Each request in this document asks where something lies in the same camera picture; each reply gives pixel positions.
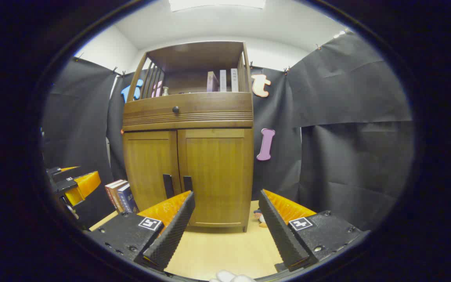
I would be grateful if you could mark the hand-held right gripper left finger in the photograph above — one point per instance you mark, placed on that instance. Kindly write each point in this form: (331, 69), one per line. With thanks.
(172, 231)

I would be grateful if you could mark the wooden shoe cabinet door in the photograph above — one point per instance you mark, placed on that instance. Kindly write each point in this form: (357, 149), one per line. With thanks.
(217, 164)
(147, 164)

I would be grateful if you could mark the blue book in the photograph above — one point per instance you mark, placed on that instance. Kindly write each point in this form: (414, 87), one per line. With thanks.
(127, 199)

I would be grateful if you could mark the black backdrop cloth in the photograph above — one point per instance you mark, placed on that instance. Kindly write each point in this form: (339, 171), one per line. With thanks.
(347, 117)

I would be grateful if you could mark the wooden double-door shoe cabinet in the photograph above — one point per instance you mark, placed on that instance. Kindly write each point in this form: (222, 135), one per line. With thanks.
(188, 55)

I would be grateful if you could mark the pale lilac book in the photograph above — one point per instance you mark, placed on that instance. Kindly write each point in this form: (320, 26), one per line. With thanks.
(223, 81)

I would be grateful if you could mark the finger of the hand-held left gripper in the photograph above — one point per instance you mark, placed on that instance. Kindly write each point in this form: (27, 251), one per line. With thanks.
(55, 171)
(86, 184)

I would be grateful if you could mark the ceiling light panel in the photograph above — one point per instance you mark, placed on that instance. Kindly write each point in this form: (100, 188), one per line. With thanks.
(217, 4)

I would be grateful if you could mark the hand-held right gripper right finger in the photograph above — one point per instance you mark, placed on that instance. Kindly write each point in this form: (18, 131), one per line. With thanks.
(280, 231)

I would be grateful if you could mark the penguin plush toy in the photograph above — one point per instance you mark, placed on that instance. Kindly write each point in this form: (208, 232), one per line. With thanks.
(260, 218)

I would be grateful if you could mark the black round drawer knob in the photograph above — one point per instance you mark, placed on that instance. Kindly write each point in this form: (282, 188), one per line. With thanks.
(175, 109)

